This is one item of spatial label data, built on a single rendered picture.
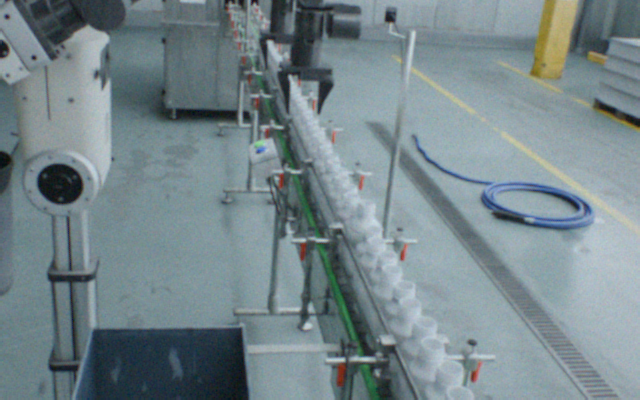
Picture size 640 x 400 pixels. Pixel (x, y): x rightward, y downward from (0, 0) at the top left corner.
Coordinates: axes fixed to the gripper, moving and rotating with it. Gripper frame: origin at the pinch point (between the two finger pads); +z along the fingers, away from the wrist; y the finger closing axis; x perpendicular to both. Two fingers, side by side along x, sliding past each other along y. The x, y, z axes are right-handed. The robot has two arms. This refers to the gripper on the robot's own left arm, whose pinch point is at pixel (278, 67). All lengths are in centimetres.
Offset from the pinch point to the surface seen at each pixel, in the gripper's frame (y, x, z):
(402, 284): -17, 73, 24
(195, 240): 22, -183, 138
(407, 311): -15, 82, 23
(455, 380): -18, 100, 24
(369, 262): -15, 59, 27
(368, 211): -16, 47, 21
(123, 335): 34, 55, 46
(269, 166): -0.5, -10.4, 31.2
